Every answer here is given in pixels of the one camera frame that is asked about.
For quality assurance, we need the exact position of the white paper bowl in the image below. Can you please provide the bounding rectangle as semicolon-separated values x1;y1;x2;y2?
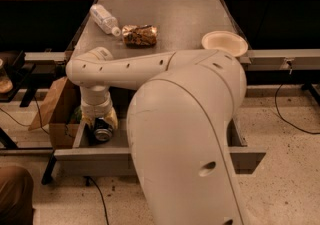
201;31;248;57

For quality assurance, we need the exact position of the shiny snack bag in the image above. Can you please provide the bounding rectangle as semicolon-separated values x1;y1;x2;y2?
122;25;158;47

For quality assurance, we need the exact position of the grey cabinet counter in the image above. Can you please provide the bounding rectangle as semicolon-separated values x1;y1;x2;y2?
68;0;253;103

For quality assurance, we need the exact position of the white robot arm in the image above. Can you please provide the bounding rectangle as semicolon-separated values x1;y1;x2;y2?
66;48;250;225

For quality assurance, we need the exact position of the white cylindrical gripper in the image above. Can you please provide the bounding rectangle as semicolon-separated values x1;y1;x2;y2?
80;86;118;130

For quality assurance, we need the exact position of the person's brown trouser leg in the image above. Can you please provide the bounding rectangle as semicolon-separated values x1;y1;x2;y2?
0;166;34;225

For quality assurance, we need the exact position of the clear plastic water bottle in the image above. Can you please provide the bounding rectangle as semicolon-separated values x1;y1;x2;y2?
90;4;121;37

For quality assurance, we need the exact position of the blue pepsi can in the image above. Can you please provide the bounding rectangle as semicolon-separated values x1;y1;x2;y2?
93;118;113;142

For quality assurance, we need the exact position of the black floor cable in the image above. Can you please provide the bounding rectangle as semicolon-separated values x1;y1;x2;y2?
83;175;111;225

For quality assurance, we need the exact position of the black cable right floor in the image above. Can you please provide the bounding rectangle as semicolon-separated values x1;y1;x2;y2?
273;83;320;136

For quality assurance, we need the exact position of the brown cardboard box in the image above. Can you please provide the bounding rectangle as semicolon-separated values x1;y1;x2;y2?
28;77;80;149

